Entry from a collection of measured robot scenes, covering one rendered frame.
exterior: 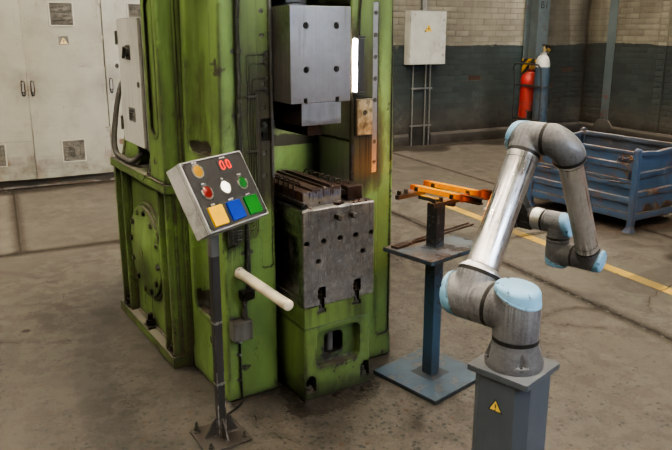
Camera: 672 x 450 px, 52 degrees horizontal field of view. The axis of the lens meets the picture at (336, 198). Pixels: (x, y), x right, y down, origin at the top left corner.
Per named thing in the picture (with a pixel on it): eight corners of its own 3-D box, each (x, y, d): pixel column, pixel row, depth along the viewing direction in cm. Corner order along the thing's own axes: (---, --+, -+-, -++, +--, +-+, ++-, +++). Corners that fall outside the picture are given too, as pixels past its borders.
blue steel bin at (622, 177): (685, 221, 616) (696, 142, 599) (629, 235, 575) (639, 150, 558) (577, 194, 715) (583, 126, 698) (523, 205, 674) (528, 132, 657)
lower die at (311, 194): (341, 201, 308) (341, 183, 306) (302, 207, 298) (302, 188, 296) (294, 184, 343) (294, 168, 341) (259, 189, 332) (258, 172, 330)
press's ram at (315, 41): (366, 99, 305) (367, 6, 296) (291, 104, 285) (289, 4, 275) (317, 92, 339) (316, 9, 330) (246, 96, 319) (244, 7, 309)
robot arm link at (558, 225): (564, 241, 267) (566, 216, 264) (536, 234, 276) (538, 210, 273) (577, 236, 273) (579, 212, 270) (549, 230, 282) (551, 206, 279)
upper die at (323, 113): (341, 123, 300) (341, 101, 298) (301, 126, 289) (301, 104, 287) (293, 113, 334) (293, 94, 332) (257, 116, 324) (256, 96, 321)
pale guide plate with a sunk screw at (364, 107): (372, 134, 326) (373, 98, 322) (357, 135, 321) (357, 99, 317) (370, 133, 327) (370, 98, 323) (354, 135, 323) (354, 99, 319)
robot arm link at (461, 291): (473, 319, 220) (548, 114, 234) (429, 304, 232) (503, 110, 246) (493, 331, 231) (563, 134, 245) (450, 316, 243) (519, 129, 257)
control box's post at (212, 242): (227, 436, 288) (217, 186, 263) (219, 439, 286) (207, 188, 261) (224, 432, 291) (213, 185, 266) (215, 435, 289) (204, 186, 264)
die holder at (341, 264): (373, 292, 322) (374, 200, 311) (303, 309, 302) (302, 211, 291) (312, 259, 367) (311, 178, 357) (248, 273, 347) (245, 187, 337)
